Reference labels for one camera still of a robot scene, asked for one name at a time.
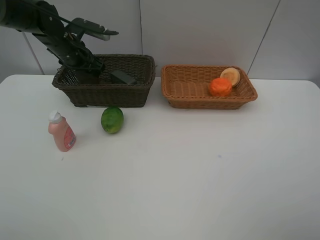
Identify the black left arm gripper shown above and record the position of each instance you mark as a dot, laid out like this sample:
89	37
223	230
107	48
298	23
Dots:
82	59

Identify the translucent pink plastic cup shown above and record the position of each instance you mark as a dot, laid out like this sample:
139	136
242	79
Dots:
88	77

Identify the dark green pump bottle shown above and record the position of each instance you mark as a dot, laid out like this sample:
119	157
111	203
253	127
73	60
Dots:
119	77

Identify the green lime fruit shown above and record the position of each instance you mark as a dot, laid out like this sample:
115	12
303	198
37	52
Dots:
112	120

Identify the pink bottle white cap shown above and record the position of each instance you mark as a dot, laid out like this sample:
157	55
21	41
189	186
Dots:
61	131

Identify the orange tangerine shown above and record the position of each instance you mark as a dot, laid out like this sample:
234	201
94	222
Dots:
220	87

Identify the red yellow half peach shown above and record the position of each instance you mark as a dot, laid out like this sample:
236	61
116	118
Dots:
232	74

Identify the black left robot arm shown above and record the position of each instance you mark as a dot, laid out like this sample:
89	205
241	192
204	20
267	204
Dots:
62	38

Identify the dark brown wicker basket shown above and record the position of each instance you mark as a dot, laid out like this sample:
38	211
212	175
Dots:
107	93

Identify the orange wicker basket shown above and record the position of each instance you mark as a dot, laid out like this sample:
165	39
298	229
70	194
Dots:
186	86

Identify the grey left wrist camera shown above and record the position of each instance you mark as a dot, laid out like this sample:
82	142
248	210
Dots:
80	27

